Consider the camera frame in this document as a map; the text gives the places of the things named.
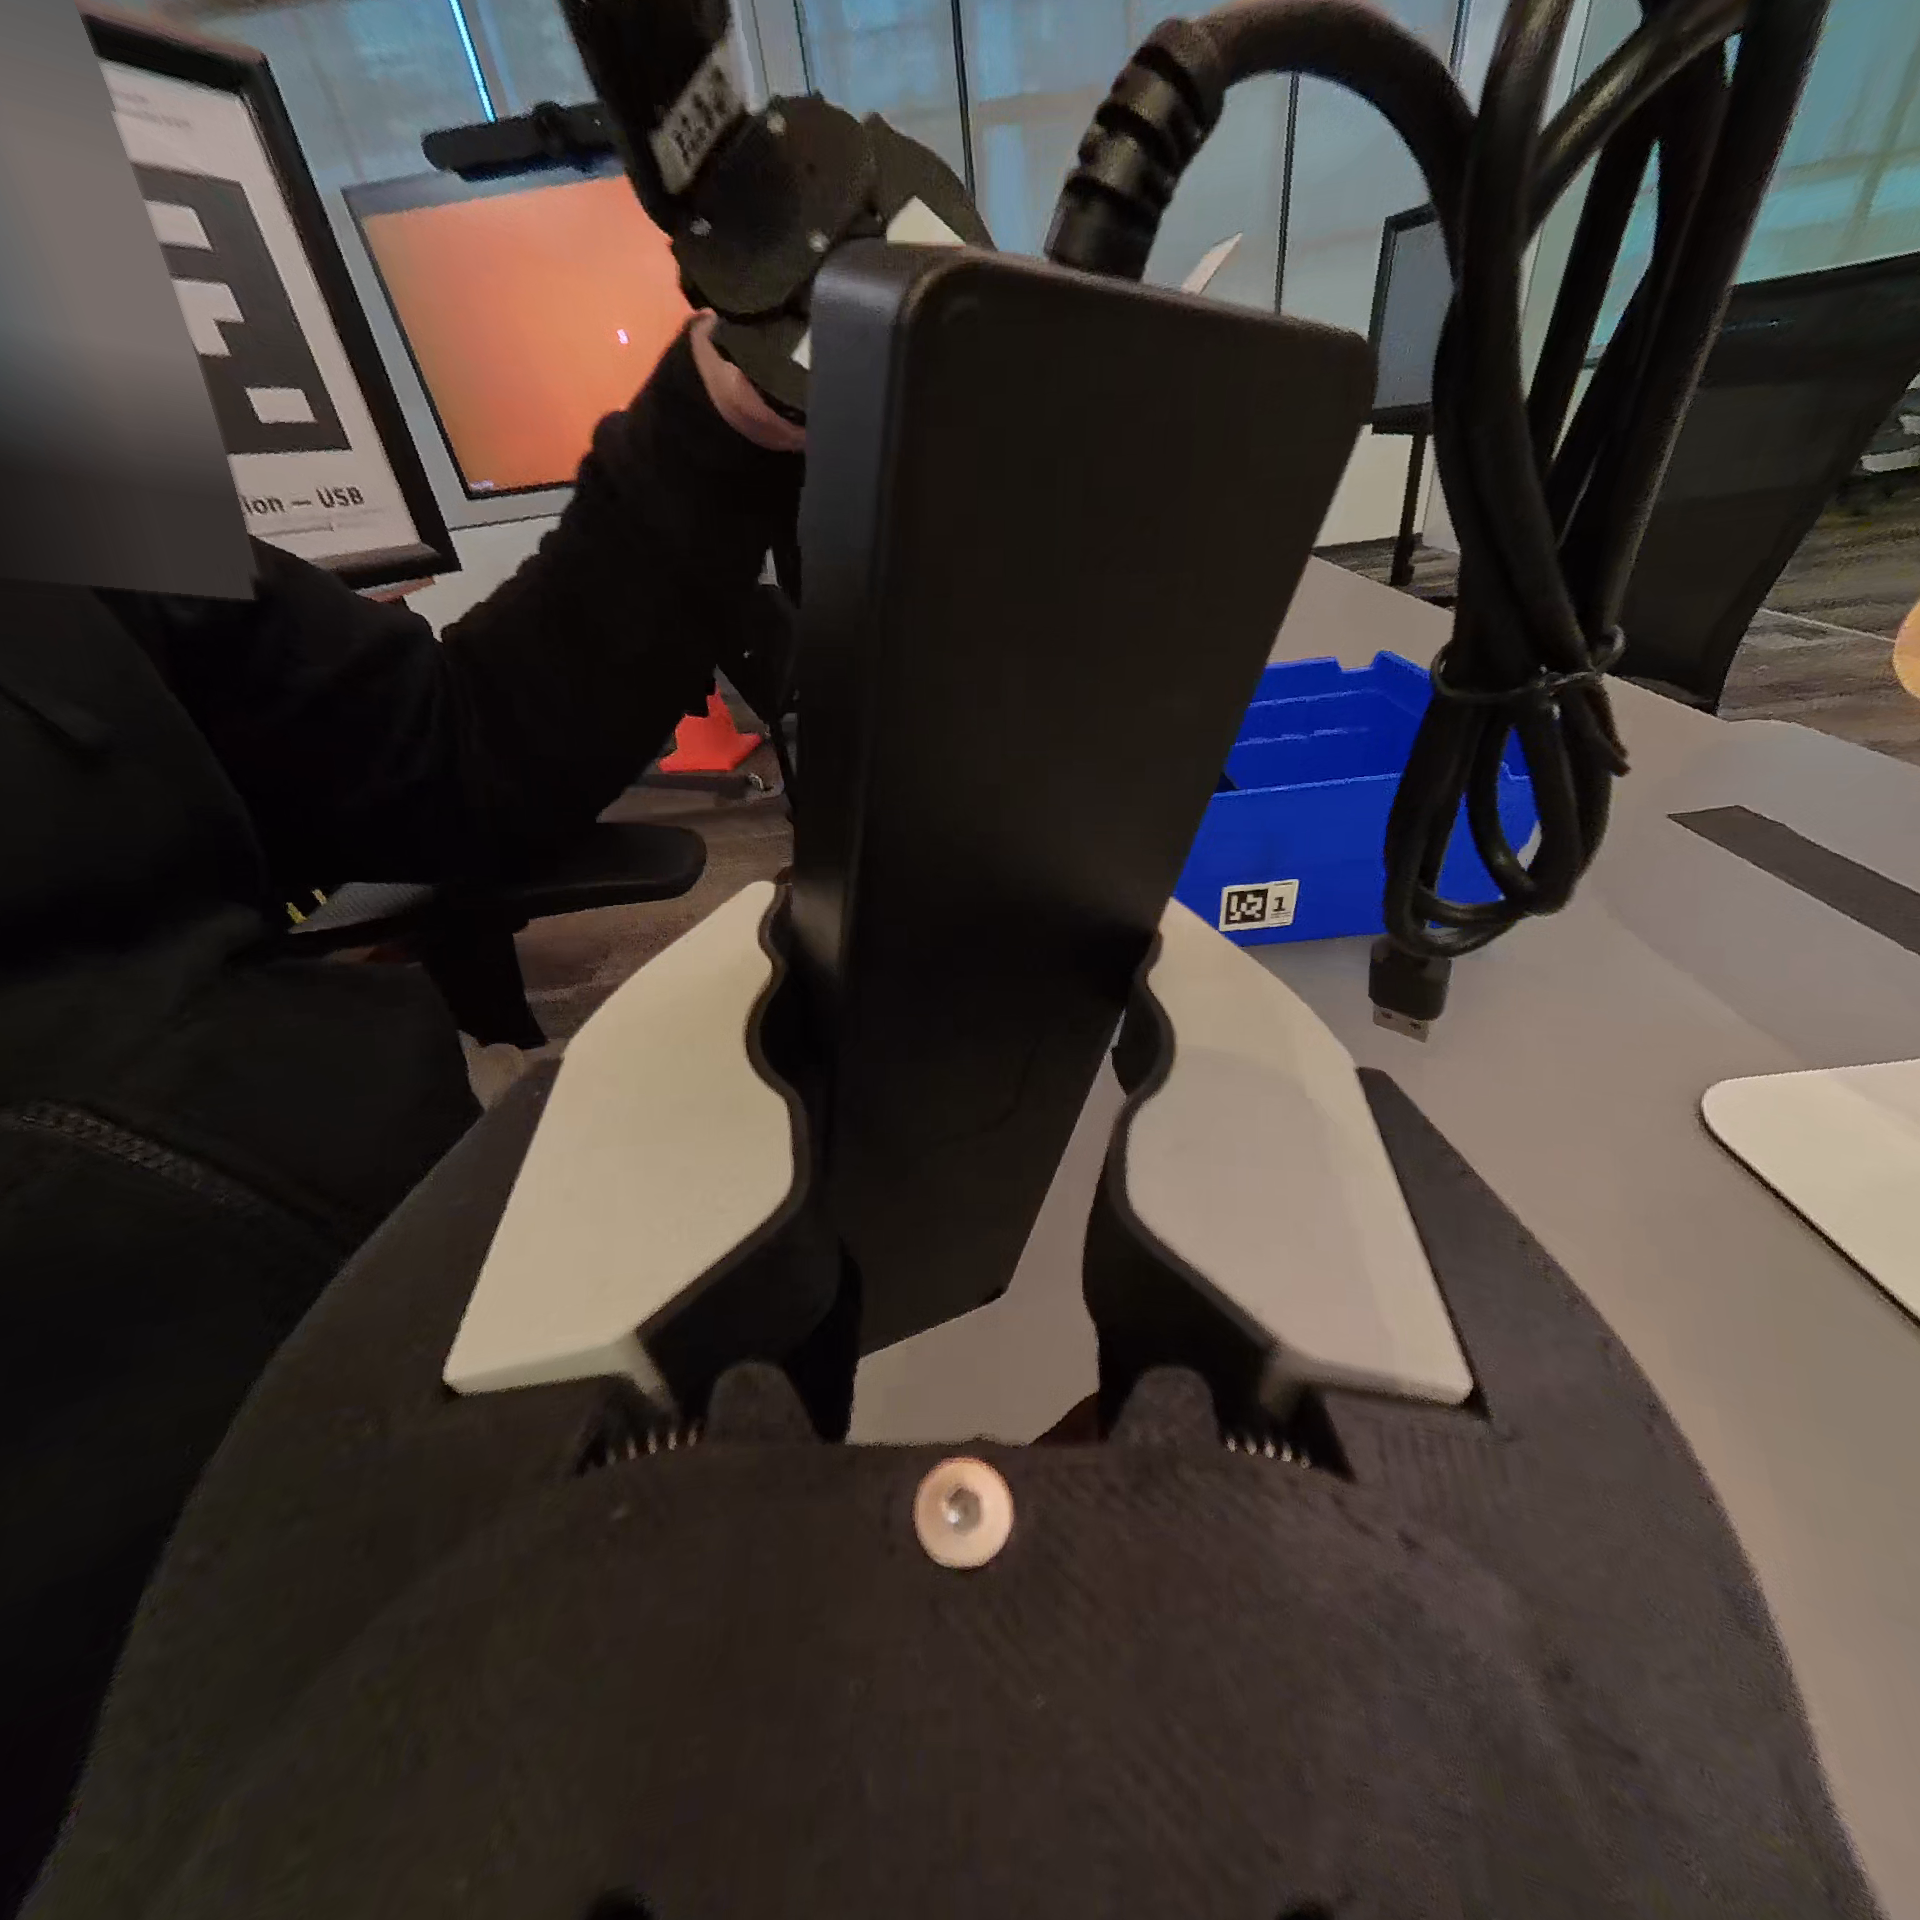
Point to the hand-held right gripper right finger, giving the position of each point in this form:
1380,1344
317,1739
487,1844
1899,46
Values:
1288,1199

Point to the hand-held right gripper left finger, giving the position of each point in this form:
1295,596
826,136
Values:
630,1169

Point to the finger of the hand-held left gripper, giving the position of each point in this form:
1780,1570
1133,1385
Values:
1209,267
925,230

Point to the black usb hub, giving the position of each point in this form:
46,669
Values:
1052,675

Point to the person's left forearm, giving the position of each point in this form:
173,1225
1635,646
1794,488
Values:
630,597

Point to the person's left hand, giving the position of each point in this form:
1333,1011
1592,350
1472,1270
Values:
746,404

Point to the dark computer monitor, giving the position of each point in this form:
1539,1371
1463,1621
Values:
1410,329

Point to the black webcam bar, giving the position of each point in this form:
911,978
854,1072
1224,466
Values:
509,136

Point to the orange screen computer monitor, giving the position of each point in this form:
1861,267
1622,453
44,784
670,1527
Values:
509,329

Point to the black chair armrest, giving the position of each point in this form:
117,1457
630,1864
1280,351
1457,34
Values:
596,867

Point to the blue plastic bin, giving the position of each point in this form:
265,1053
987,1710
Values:
1319,807

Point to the orange cone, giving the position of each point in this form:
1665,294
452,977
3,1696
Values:
720,744

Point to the black framed tag sign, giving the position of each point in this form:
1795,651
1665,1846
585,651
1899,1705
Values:
267,298

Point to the black twist tie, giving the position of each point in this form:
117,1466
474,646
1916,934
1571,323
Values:
1532,683

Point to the white flat pad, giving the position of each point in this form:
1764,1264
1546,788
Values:
1832,1169

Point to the black mesh office chair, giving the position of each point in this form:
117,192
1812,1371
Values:
1769,492

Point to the black tape strip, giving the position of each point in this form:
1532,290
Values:
1802,867

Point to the tan round object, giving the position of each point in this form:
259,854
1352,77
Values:
1906,655

